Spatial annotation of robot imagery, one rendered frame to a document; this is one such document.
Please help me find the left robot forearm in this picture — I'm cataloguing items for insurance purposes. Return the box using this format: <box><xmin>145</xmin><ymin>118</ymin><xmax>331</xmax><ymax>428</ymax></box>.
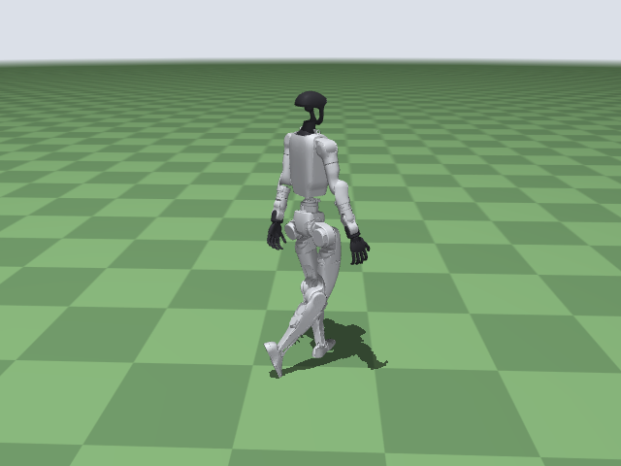
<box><xmin>272</xmin><ymin>173</ymin><xmax>290</xmax><ymax>220</ymax></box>

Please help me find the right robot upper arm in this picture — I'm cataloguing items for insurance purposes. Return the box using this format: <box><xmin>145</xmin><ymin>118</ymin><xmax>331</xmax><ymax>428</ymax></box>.
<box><xmin>315</xmin><ymin>138</ymin><xmax>348</xmax><ymax>195</ymax></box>

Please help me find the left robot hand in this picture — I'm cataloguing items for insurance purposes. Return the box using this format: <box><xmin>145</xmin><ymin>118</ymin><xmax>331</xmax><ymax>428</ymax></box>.
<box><xmin>267</xmin><ymin>210</ymin><xmax>286</xmax><ymax>250</ymax></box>

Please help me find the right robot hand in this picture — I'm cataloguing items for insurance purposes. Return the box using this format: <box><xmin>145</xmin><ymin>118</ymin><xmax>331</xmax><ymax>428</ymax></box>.
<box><xmin>344</xmin><ymin>226</ymin><xmax>370</xmax><ymax>265</ymax></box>

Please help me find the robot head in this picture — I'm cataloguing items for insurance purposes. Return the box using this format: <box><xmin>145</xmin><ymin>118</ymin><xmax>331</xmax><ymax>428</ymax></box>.
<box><xmin>295</xmin><ymin>91</ymin><xmax>327</xmax><ymax>136</ymax></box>

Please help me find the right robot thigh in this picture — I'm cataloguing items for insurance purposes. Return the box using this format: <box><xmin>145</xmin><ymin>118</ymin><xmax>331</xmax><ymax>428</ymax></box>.
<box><xmin>305</xmin><ymin>221</ymin><xmax>342</xmax><ymax>304</ymax></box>

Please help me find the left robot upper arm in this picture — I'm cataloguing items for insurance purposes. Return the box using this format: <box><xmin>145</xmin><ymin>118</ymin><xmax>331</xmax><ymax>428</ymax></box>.
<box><xmin>280</xmin><ymin>133</ymin><xmax>293</xmax><ymax>185</ymax></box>

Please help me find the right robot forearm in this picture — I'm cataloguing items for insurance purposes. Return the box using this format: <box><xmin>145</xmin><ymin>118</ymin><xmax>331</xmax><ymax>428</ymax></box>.
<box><xmin>334</xmin><ymin>181</ymin><xmax>358</xmax><ymax>235</ymax></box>

